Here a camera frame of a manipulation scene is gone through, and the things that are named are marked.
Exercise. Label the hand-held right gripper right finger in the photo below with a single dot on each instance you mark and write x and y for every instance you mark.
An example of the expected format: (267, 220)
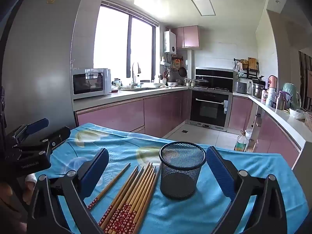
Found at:
(220, 173)

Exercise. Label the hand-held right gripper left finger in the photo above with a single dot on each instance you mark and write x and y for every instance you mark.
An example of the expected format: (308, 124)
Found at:
(93, 173)

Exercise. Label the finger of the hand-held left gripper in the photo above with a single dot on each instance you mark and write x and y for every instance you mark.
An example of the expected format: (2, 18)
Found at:
(59, 135)
(36, 126)

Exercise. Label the black mesh utensil cup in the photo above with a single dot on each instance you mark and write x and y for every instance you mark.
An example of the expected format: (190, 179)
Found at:
(180, 175)

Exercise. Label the pile of wooden chopsticks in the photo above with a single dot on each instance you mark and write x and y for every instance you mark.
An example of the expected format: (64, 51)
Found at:
(136, 195)

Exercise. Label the person's left hand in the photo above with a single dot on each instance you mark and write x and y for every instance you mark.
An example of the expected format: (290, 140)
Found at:
(30, 178)

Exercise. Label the cooking oil bottle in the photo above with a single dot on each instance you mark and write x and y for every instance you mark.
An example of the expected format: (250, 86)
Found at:
(240, 143)

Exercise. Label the grey kitchen countertop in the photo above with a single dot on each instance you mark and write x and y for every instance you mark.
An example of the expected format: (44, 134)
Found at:
(97, 100)

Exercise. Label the white microwave oven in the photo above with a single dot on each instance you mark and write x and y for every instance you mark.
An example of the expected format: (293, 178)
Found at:
(89, 82)

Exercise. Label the blue floral tablecloth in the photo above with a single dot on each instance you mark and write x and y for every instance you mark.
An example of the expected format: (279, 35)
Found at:
(146, 139)

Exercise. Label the pink base cabinets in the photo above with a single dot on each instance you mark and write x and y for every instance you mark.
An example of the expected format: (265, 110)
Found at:
(121, 114)
(273, 136)

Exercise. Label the black built-in oven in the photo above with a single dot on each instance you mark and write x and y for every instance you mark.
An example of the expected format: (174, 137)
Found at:
(209, 108)

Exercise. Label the grey refrigerator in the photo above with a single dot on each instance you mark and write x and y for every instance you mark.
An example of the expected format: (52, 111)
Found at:
(43, 53)

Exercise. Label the white plastic bottle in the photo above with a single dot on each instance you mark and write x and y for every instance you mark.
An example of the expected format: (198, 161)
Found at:
(270, 98)

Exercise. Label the stainless steel pot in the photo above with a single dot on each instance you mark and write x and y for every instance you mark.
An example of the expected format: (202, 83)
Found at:
(258, 90)

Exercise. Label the steel kitchen sink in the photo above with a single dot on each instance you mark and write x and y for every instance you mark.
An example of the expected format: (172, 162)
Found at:
(139, 89)

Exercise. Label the steel vacuum flask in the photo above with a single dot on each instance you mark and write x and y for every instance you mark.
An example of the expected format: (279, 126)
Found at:
(280, 102)

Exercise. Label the black wok with lid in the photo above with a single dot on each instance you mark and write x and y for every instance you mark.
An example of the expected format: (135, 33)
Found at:
(201, 81)

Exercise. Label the steel kitchen faucet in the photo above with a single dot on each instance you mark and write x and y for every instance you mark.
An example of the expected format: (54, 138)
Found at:
(134, 75)

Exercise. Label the black range hood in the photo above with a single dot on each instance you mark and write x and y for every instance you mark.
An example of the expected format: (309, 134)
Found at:
(214, 76)

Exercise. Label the pink thermos jug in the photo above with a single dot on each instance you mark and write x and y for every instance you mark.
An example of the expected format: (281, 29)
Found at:
(272, 82)

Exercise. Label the green bag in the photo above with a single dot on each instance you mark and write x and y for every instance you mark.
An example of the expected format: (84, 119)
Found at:
(292, 93)

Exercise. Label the dark-framed kitchen window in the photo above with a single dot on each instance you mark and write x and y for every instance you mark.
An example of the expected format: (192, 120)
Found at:
(112, 41)

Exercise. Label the hanging dark frying pan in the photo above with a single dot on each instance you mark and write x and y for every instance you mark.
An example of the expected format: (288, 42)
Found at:
(182, 72)

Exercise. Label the white exhaust pipe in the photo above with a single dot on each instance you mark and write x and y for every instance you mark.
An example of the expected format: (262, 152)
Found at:
(190, 63)

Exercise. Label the wooden cutting board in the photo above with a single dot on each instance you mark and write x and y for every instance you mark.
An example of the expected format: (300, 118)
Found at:
(252, 63)

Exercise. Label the dark wooden slat partition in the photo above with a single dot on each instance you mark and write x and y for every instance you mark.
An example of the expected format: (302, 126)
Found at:
(304, 61)

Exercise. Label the ceiling light panel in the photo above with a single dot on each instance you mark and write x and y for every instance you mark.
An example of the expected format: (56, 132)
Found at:
(204, 6)

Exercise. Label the black wall shelf rack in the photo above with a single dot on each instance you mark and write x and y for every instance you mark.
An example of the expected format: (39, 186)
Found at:
(253, 74)

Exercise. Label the wall utensil rack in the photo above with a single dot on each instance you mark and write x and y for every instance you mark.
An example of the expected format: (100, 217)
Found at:
(176, 62)

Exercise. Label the pink wall cabinet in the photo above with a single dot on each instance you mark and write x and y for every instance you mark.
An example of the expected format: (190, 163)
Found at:
(186, 36)

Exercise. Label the white wall water heater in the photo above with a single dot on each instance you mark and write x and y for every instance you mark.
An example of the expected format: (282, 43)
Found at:
(170, 41)

